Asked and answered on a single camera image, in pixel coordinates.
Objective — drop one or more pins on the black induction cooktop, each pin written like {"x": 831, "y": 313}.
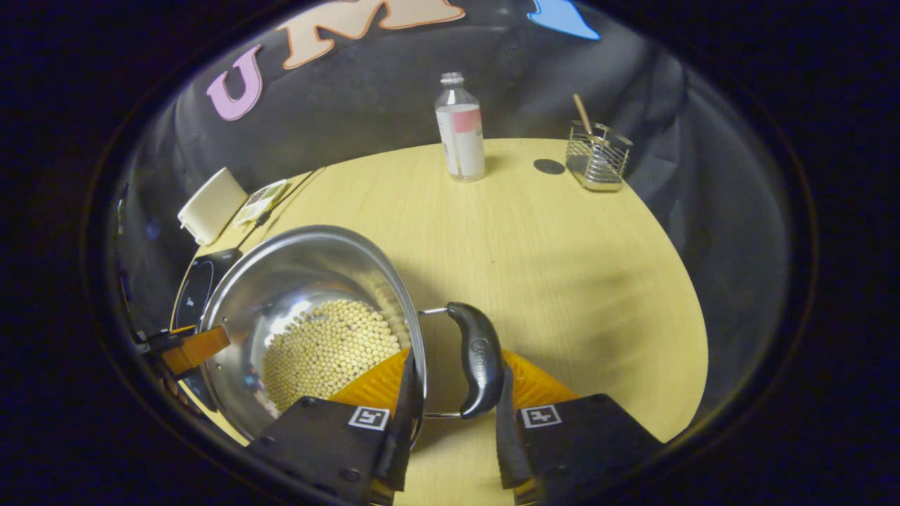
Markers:
{"x": 200, "y": 288}

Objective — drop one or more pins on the white toaster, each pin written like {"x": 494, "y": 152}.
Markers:
{"x": 211, "y": 207}

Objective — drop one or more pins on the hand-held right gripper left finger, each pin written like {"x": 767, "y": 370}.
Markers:
{"x": 401, "y": 450}

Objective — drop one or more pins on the pile of yellow soybeans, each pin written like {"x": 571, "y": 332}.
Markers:
{"x": 323, "y": 351}

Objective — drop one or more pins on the clear bottle with white label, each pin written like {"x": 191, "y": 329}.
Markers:
{"x": 460, "y": 144}

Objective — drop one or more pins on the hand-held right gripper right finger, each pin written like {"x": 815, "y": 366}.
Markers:
{"x": 508, "y": 443}

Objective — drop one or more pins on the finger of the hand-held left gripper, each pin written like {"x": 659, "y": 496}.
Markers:
{"x": 200, "y": 349}
{"x": 162, "y": 341}

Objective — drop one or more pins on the divided tray of grains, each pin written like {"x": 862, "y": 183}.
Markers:
{"x": 260, "y": 202}

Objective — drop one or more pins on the black round table plug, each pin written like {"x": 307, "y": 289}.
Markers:
{"x": 549, "y": 166}

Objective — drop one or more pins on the wooden stick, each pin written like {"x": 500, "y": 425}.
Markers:
{"x": 582, "y": 112}

